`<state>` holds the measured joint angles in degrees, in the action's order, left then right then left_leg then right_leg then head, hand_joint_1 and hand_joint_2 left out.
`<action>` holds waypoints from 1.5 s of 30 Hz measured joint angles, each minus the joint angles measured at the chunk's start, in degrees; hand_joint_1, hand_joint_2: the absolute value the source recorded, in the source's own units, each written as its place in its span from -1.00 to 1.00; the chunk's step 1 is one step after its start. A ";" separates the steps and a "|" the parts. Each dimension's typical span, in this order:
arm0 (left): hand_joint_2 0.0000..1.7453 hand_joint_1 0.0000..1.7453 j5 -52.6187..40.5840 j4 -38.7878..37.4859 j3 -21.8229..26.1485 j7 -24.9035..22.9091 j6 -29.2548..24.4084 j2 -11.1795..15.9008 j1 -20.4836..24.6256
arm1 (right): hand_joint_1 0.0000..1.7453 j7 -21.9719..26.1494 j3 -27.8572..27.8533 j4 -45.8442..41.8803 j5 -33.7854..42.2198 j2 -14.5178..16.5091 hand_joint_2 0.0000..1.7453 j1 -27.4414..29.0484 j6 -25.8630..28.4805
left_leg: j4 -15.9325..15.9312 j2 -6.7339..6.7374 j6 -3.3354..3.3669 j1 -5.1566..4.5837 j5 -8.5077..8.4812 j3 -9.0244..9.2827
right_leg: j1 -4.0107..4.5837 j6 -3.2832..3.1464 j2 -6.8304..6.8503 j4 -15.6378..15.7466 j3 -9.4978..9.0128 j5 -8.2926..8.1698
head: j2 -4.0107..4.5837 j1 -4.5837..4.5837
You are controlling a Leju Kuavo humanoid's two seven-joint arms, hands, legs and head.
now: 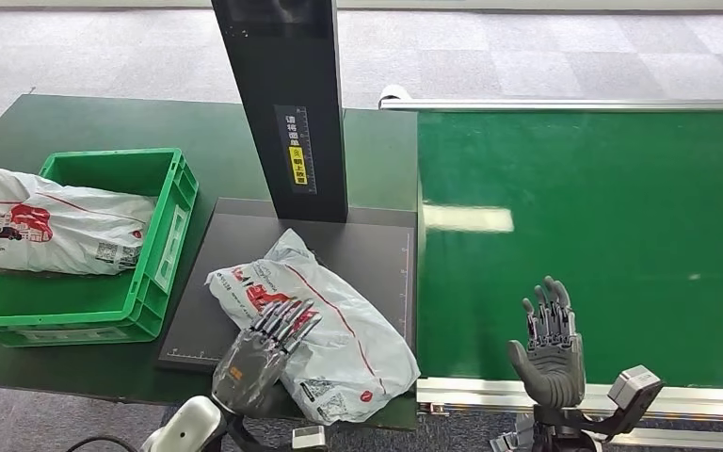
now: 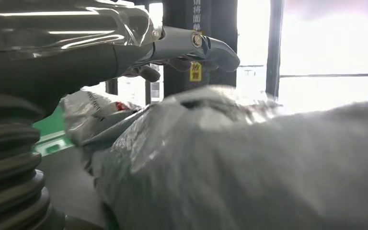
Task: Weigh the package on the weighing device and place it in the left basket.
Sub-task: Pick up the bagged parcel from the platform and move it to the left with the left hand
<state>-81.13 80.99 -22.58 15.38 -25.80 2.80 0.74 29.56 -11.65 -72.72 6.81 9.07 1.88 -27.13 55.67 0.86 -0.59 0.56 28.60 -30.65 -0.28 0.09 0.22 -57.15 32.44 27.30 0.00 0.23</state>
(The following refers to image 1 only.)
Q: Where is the grey metal conveyor bracket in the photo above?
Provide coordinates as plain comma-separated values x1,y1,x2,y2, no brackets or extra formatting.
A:
489,413,538,452

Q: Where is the green conveyor belt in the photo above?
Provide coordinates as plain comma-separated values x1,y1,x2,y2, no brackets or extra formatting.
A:
417,110,723,389

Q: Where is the aluminium conveyor side rail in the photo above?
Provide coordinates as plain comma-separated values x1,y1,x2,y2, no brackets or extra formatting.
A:
378,84,723,114
416,376,723,450

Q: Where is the white red-print courier package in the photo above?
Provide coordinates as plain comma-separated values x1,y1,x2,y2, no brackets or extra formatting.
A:
0,161,158,277
205,228,422,428

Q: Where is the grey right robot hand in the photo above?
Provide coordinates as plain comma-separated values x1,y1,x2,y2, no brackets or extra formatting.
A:
506,276,586,411

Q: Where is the black yellow column label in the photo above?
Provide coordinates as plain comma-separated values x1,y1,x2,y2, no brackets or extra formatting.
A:
273,104,318,196

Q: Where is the black weighing device with column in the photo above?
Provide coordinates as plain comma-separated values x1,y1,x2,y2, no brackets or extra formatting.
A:
155,0,419,376

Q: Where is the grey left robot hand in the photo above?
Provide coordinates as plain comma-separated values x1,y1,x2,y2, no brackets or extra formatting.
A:
211,298,324,418

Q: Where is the green plastic basket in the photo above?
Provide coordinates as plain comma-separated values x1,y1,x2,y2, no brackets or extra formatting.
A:
0,147,200,348

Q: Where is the black cable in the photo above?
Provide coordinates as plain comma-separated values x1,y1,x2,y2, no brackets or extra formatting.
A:
63,433,146,452

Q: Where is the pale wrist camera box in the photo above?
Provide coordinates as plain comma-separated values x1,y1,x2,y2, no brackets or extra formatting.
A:
606,364,666,414
291,425,329,452

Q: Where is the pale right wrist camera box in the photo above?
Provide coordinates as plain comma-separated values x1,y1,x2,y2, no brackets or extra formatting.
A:
606,364,666,414

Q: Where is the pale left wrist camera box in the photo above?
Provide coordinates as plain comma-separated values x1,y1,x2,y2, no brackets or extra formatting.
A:
291,425,329,452

